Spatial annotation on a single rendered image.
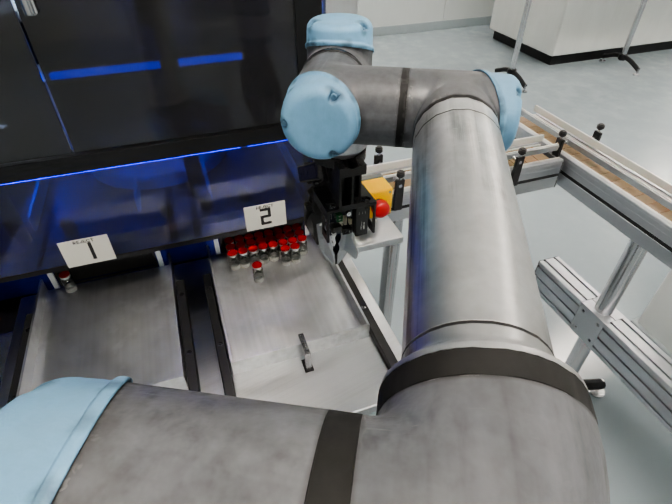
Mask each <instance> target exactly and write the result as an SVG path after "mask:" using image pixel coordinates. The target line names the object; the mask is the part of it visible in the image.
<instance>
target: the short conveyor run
mask: <svg viewBox="0 0 672 504"><path fill-rule="evenodd" d="M543 138H544V134H541V135H535V136H530V137H524V138H519V139H514V141H513V143H512V145H511V146H510V148H509V149H508V150H507V151H506V156H507V160H508V164H509V168H510V172H511V176H512V181H513V185H514V189H515V193H516V195H518V194H523V193H528V192H532V191H537V190H542V189H546V188H551V187H555V186H556V183H557V180H558V177H559V174H560V172H561V169H562V166H563V163H564V162H563V161H564V160H563V159H562V158H560V157H555V156H554V155H552V154H551V153H550V152H552V151H557V150H558V148H559V145H558V144H557V143H556V144H551V145H545V146H541V144H538V142H541V141H543ZM375 152H376V153H377V155H374V165H368V166H367V173H366V174H364V175H362V176H366V175H372V174H377V173H381V174H382V175H383V178H385V180H386V181H387V182H388V183H389V184H390V186H391V187H392V188H393V193H392V204H391V213H390V214H389V215H388V217H389V218H390V219H391V221H392V222H393V221H398V220H403V219H407V218H409V204H410V186H411V168H412V158H407V159H401V160H396V161H390V162H385V163H383V154H380V153H382V152H383V147H382V146H376V147H375Z"/></svg>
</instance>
